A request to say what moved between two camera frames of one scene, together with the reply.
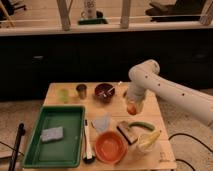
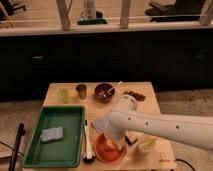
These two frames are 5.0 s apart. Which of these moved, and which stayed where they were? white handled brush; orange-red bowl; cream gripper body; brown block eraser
Moved: cream gripper body
Stayed: white handled brush; brown block eraser; orange-red bowl
